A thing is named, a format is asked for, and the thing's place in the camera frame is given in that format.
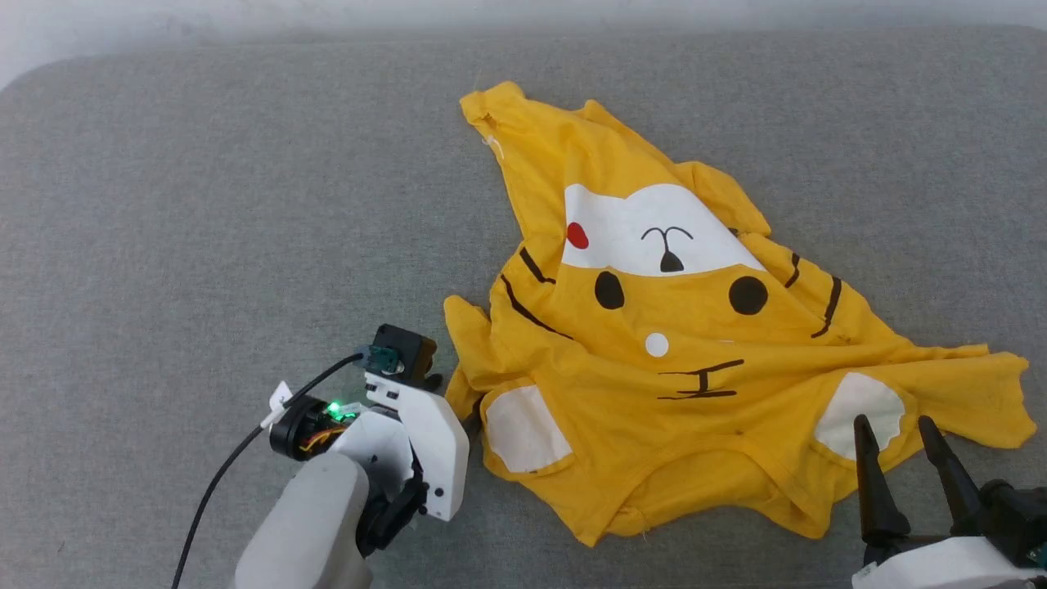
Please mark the yellow cartoon face t-shirt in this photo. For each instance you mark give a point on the yellow cartoon face t-shirt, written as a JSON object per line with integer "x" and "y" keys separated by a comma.
{"x": 654, "y": 393}

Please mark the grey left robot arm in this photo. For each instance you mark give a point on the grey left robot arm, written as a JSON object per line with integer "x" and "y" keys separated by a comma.
{"x": 303, "y": 523}

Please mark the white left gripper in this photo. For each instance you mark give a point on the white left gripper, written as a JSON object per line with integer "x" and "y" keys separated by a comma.
{"x": 433, "y": 450}

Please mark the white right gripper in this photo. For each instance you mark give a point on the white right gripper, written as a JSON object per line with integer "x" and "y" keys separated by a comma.
{"x": 932, "y": 568}

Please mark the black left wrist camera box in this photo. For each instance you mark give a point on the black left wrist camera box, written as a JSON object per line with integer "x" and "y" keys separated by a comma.
{"x": 402, "y": 352}

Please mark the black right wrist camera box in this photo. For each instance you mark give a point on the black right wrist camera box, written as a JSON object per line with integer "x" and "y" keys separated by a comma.
{"x": 1018, "y": 515}

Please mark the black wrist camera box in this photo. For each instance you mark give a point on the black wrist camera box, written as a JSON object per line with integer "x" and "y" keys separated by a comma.
{"x": 402, "y": 352}
{"x": 1018, "y": 515}

